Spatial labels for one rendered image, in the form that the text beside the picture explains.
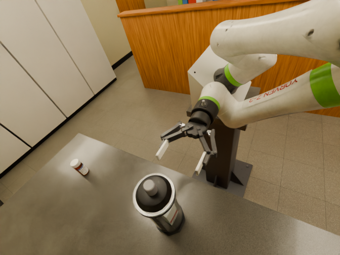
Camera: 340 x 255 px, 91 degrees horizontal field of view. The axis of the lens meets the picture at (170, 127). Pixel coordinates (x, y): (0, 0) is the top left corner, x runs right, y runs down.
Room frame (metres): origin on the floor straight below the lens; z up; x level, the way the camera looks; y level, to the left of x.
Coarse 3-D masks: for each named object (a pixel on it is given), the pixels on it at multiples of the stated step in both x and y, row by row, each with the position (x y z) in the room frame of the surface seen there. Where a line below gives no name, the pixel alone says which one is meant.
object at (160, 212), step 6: (150, 174) 0.24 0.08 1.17; (156, 174) 0.23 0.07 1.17; (162, 174) 0.23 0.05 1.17; (168, 180) 0.21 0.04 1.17; (174, 186) 0.19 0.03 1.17; (174, 192) 0.17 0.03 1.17; (174, 198) 0.16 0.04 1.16; (168, 204) 0.15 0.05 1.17; (174, 204) 0.16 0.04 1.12; (138, 210) 0.15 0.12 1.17; (162, 210) 0.14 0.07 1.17; (168, 210) 0.14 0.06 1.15; (174, 210) 0.16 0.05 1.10; (180, 210) 0.18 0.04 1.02; (150, 216) 0.13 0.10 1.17; (156, 216) 0.13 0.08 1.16; (162, 216) 0.14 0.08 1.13; (168, 216) 0.14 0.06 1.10; (174, 216) 0.15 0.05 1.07; (180, 216) 0.16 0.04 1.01; (162, 222) 0.14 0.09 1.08; (168, 222) 0.14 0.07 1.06; (174, 222) 0.15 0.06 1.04; (180, 222) 0.16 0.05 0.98; (168, 228) 0.14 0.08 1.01; (174, 228) 0.14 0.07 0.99
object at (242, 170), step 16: (208, 128) 0.68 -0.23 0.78; (224, 128) 0.61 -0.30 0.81; (208, 144) 0.68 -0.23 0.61; (224, 144) 0.61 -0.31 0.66; (208, 160) 0.68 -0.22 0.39; (224, 160) 0.60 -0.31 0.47; (192, 176) 0.78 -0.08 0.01; (208, 176) 0.69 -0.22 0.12; (224, 176) 0.59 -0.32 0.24; (240, 176) 0.65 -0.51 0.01; (240, 192) 0.52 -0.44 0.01
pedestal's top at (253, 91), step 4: (252, 88) 0.74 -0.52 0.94; (256, 88) 0.73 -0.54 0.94; (260, 88) 0.72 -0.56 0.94; (248, 92) 0.71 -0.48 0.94; (252, 92) 0.70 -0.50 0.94; (256, 92) 0.70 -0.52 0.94; (248, 96) 0.68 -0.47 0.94; (252, 96) 0.67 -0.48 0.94; (188, 108) 0.72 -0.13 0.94; (188, 112) 0.69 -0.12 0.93; (188, 116) 0.70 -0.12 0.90; (216, 120) 0.58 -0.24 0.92; (220, 120) 0.57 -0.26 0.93; (220, 124) 0.57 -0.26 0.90; (224, 124) 0.56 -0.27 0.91; (236, 128) 0.52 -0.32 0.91; (240, 128) 0.50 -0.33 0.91; (244, 128) 0.49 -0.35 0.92
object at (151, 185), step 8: (152, 176) 0.22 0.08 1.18; (160, 176) 0.22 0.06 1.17; (144, 184) 0.19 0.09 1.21; (152, 184) 0.19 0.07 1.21; (160, 184) 0.20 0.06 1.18; (168, 184) 0.19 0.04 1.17; (136, 192) 0.20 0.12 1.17; (144, 192) 0.19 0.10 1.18; (152, 192) 0.17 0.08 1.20; (160, 192) 0.18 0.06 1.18; (168, 192) 0.17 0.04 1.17; (136, 200) 0.18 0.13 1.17; (144, 200) 0.17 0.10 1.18; (152, 200) 0.16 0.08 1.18; (160, 200) 0.16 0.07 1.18; (168, 200) 0.16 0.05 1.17; (144, 208) 0.15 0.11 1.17; (152, 208) 0.15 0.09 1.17; (160, 208) 0.14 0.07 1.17
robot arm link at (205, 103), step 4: (200, 100) 0.49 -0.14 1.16; (204, 100) 0.48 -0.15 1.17; (208, 100) 0.47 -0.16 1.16; (196, 104) 0.48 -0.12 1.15; (200, 104) 0.46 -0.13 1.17; (204, 104) 0.45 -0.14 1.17; (208, 104) 0.45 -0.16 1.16; (212, 104) 0.45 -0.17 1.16; (216, 104) 0.46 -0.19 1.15; (196, 108) 0.45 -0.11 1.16; (200, 108) 0.44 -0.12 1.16; (204, 108) 0.44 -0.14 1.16; (208, 108) 0.43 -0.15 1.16; (212, 108) 0.44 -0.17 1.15; (216, 108) 0.44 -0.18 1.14; (192, 112) 0.46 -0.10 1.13; (204, 112) 0.43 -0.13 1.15; (208, 112) 0.42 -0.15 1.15; (212, 112) 0.42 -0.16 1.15; (216, 112) 0.43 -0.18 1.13; (212, 116) 0.41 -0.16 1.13; (216, 116) 0.43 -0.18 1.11; (212, 120) 0.41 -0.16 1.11
